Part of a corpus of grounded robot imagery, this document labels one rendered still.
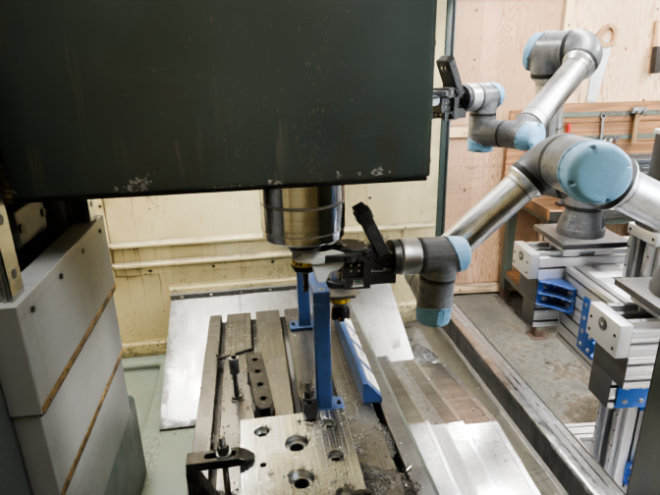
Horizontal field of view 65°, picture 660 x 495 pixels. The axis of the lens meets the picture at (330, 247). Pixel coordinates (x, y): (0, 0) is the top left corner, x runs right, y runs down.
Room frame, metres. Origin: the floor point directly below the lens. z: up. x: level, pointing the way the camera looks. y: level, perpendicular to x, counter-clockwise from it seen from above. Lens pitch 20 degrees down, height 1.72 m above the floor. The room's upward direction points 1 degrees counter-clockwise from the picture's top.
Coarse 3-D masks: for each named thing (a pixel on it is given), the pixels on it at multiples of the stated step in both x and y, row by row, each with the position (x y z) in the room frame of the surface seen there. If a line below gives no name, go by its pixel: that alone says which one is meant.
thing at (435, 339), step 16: (416, 320) 2.01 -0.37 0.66; (416, 336) 1.89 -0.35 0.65; (432, 336) 1.87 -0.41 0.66; (448, 336) 1.83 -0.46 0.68; (448, 352) 1.73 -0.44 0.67; (464, 368) 1.61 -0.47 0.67; (480, 384) 1.51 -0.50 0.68; (480, 400) 1.43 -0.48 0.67; (496, 400) 1.41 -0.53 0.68; (496, 416) 1.35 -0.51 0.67; (512, 432) 1.27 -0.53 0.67; (528, 448) 1.20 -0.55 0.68; (528, 464) 1.14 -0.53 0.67; (544, 464) 1.13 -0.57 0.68; (544, 480) 1.08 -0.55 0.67
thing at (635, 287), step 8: (616, 280) 1.27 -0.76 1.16; (624, 280) 1.26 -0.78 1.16; (632, 280) 1.26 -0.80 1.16; (640, 280) 1.26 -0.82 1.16; (648, 280) 1.26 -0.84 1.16; (624, 288) 1.23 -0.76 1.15; (632, 288) 1.21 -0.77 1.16; (640, 288) 1.21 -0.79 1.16; (632, 296) 1.19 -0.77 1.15; (640, 296) 1.17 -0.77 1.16; (648, 296) 1.16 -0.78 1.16; (656, 296) 1.16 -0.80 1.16; (608, 304) 1.21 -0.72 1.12; (616, 304) 1.21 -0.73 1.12; (624, 304) 1.21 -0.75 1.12; (632, 304) 1.21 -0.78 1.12; (640, 304) 1.19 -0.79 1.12; (648, 304) 1.13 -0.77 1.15; (656, 304) 1.11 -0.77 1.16; (656, 312) 1.10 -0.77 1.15; (632, 320) 1.12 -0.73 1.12; (648, 320) 1.12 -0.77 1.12; (656, 320) 1.12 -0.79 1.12
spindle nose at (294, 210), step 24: (264, 192) 0.90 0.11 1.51; (288, 192) 0.87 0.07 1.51; (312, 192) 0.87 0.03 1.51; (336, 192) 0.90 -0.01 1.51; (264, 216) 0.90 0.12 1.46; (288, 216) 0.87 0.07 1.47; (312, 216) 0.87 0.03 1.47; (336, 216) 0.89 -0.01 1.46; (288, 240) 0.87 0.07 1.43; (312, 240) 0.87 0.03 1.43; (336, 240) 0.90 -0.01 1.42
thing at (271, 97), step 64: (0, 0) 0.76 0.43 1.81; (64, 0) 0.77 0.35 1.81; (128, 0) 0.79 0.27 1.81; (192, 0) 0.80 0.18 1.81; (256, 0) 0.81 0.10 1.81; (320, 0) 0.83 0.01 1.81; (384, 0) 0.84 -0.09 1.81; (0, 64) 0.76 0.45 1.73; (64, 64) 0.77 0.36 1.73; (128, 64) 0.78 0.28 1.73; (192, 64) 0.80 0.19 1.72; (256, 64) 0.81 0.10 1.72; (320, 64) 0.82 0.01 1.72; (384, 64) 0.84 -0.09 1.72; (0, 128) 0.76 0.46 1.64; (64, 128) 0.77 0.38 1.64; (128, 128) 0.78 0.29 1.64; (192, 128) 0.80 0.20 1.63; (256, 128) 0.81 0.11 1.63; (320, 128) 0.82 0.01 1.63; (384, 128) 0.84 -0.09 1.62; (64, 192) 0.77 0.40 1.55; (128, 192) 0.78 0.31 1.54; (192, 192) 0.80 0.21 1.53
